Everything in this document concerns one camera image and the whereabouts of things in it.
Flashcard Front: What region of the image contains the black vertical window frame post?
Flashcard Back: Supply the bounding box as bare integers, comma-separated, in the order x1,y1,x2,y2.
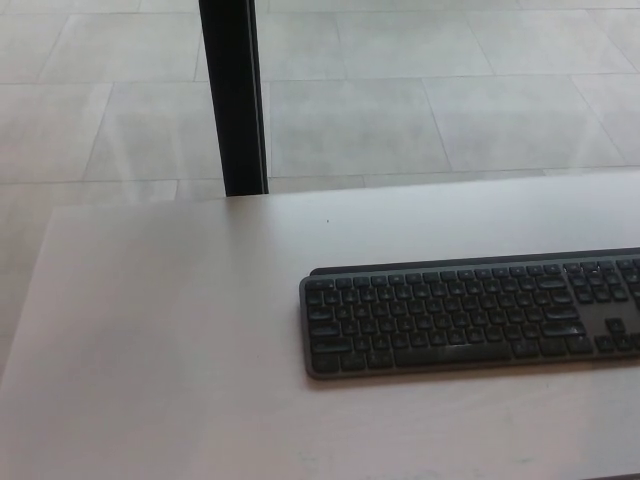
198,0,271,197

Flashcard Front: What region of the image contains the black wireless keyboard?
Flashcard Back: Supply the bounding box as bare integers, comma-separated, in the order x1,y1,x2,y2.
298,247,640,381

